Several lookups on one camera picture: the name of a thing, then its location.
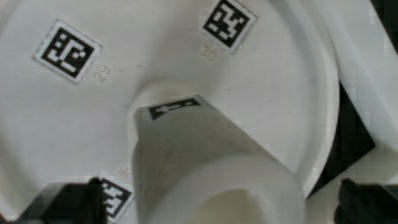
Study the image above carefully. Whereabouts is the white round table top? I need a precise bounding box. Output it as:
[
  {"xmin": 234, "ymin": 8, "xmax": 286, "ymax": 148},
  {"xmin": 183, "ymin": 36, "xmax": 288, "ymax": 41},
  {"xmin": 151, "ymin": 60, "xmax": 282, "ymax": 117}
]
[{"xmin": 0, "ymin": 0, "xmax": 339, "ymax": 224}]

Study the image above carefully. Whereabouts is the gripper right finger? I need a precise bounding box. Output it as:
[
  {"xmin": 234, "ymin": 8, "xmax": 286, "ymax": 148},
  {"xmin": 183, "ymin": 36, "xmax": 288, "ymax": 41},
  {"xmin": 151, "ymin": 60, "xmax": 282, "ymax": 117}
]
[{"xmin": 334, "ymin": 179, "xmax": 398, "ymax": 224}]

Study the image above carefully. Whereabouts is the white cylindrical table leg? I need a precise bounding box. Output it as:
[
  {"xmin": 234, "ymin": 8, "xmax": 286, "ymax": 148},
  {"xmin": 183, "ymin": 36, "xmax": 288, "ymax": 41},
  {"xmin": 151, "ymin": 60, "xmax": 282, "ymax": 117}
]
[{"xmin": 133, "ymin": 96, "xmax": 305, "ymax": 224}]

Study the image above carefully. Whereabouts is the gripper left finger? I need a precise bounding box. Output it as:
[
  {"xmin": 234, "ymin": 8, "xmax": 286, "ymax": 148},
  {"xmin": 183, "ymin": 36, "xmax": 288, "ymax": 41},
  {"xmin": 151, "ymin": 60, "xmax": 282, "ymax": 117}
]
[{"xmin": 14, "ymin": 178, "xmax": 106, "ymax": 224}]

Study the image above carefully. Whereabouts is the white right fence block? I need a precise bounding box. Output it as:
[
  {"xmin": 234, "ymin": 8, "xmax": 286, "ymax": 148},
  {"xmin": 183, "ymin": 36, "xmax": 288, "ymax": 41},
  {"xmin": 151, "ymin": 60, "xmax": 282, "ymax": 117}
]
[{"xmin": 305, "ymin": 0, "xmax": 398, "ymax": 224}]

